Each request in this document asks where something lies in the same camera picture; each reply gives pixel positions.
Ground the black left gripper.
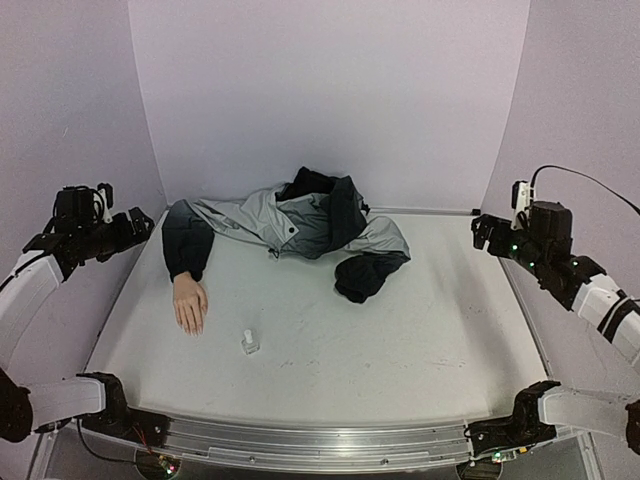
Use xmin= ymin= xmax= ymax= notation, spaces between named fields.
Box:
xmin=80 ymin=205 xmax=156 ymax=262

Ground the clear nail polish bottle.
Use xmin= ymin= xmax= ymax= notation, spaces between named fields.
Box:
xmin=241 ymin=339 xmax=260 ymax=355

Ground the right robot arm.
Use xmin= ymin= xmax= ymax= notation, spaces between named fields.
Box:
xmin=465 ymin=201 xmax=639 ymax=456

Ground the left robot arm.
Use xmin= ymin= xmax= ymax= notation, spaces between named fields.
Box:
xmin=1 ymin=183 xmax=155 ymax=443

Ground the mannequin hand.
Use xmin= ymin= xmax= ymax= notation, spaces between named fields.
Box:
xmin=173 ymin=272 xmax=208 ymax=336

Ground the grey and black jacket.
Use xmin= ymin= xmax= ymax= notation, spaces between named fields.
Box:
xmin=161 ymin=167 xmax=411 ymax=304

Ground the small green circuit board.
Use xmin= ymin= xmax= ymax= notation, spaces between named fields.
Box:
xmin=134 ymin=450 xmax=182 ymax=480

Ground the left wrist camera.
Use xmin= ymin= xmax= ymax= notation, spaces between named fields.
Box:
xmin=94 ymin=183 xmax=114 ymax=224

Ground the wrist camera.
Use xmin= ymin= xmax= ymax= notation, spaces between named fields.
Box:
xmin=94 ymin=183 xmax=114 ymax=224
xmin=511 ymin=180 xmax=535 ymax=230

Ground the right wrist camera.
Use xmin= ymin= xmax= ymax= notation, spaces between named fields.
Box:
xmin=511 ymin=180 xmax=535 ymax=230

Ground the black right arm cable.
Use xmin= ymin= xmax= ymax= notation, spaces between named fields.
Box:
xmin=529 ymin=165 xmax=640 ymax=217

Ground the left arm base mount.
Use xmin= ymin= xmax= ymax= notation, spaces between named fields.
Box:
xmin=77 ymin=372 xmax=170 ymax=447

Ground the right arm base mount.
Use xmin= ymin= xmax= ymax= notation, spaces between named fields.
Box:
xmin=464 ymin=380 xmax=560 ymax=457

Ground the aluminium table front rail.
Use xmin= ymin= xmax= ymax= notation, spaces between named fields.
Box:
xmin=49 ymin=389 xmax=586 ymax=464

